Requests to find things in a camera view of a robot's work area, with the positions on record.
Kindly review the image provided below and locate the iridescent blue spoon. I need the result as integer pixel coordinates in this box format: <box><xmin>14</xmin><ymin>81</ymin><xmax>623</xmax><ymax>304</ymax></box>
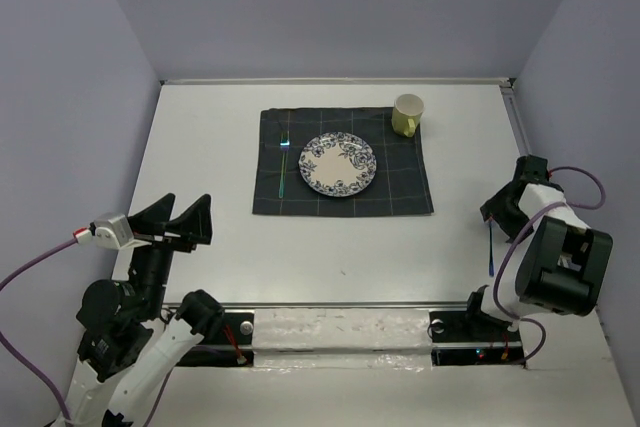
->
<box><xmin>487</xmin><ymin>216</ymin><xmax>495</xmax><ymax>278</ymax></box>

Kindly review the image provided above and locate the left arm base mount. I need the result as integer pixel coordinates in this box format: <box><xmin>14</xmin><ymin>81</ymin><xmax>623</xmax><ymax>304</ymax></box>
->
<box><xmin>177</xmin><ymin>309</ymin><xmax>255</xmax><ymax>368</ymax></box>

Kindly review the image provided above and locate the iridescent fork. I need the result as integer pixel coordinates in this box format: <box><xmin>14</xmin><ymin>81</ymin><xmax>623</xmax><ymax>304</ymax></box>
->
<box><xmin>278</xmin><ymin>130</ymin><xmax>290</xmax><ymax>200</ymax></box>

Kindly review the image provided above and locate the aluminium table edge rail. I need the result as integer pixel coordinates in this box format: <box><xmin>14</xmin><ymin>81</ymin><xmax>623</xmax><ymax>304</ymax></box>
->
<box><xmin>499</xmin><ymin>78</ymin><xmax>532</xmax><ymax>155</ymax></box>

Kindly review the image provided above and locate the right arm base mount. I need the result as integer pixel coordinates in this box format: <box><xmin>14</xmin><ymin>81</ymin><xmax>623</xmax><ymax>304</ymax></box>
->
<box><xmin>427</xmin><ymin>286</ymin><xmax>525</xmax><ymax>367</ymax></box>

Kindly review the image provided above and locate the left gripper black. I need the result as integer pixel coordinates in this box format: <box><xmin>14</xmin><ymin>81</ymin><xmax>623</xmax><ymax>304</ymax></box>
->
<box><xmin>131</xmin><ymin>190</ymin><xmax>215</xmax><ymax>315</ymax></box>

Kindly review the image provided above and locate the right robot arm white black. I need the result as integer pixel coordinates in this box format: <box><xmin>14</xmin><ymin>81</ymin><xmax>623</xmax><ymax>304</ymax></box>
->
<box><xmin>460</xmin><ymin>155</ymin><xmax>613</xmax><ymax>339</ymax></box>

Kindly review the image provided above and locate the dark checked cloth placemat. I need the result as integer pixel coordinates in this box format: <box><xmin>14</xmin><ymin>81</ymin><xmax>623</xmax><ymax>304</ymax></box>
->
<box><xmin>253</xmin><ymin>107</ymin><xmax>434</xmax><ymax>218</ymax></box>

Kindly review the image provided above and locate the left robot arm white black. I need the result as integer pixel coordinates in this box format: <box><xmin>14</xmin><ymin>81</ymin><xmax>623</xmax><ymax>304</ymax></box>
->
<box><xmin>54</xmin><ymin>193</ymin><xmax>224</xmax><ymax>426</ymax></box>

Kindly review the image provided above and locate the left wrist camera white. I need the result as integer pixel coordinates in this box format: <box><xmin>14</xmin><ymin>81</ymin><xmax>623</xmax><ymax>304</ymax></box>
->
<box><xmin>73</xmin><ymin>213</ymin><xmax>148</xmax><ymax>251</ymax></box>

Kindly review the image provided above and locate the pale yellow-green mug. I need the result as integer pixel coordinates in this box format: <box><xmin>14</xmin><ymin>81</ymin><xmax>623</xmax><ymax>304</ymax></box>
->
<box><xmin>391</xmin><ymin>94</ymin><xmax>424</xmax><ymax>138</ymax></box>

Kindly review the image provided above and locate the blue floral ceramic plate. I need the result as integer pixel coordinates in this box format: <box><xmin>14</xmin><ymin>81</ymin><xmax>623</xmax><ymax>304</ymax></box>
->
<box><xmin>298</xmin><ymin>132</ymin><xmax>377</xmax><ymax>198</ymax></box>

